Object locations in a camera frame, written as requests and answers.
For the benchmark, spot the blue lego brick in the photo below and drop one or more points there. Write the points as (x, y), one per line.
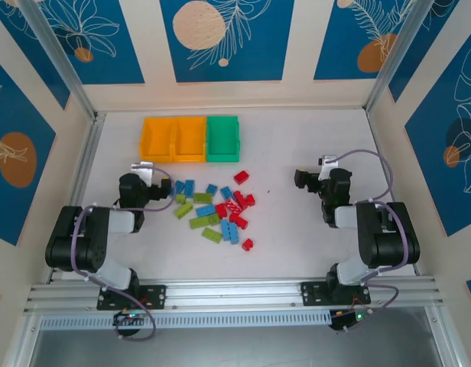
(225, 228)
(205, 210)
(226, 192)
(212, 189)
(189, 188)
(234, 234)
(179, 187)

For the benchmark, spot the red white patterned lego brick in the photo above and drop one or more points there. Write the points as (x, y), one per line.
(234, 205)

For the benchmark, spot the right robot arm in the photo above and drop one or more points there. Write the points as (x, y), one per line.
(388, 244)

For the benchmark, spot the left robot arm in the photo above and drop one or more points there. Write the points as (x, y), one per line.
(78, 244)

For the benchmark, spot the orange plastic bin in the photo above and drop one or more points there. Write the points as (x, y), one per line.
(155, 137)
(189, 137)

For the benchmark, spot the green plastic bin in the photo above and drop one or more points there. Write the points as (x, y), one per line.
(222, 137)

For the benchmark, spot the controller circuit board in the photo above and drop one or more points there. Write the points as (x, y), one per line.
(344, 319)
(126, 317)

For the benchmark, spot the grey metal panel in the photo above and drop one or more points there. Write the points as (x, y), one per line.
(235, 349)

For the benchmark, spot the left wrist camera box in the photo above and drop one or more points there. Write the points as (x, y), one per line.
(141, 169)

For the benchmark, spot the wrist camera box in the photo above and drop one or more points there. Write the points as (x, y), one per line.
(329, 161)
(141, 169)

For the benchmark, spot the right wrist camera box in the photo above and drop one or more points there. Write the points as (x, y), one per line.
(329, 161)

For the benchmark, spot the aluminium side rail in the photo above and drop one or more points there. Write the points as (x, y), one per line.
(88, 153)

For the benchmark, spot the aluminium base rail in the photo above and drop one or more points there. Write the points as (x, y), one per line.
(235, 296)

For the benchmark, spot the aluminium frame post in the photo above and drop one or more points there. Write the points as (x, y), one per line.
(399, 57)
(63, 57)

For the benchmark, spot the aluminium frame strut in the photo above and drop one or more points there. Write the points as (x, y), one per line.
(444, 340)
(23, 344)

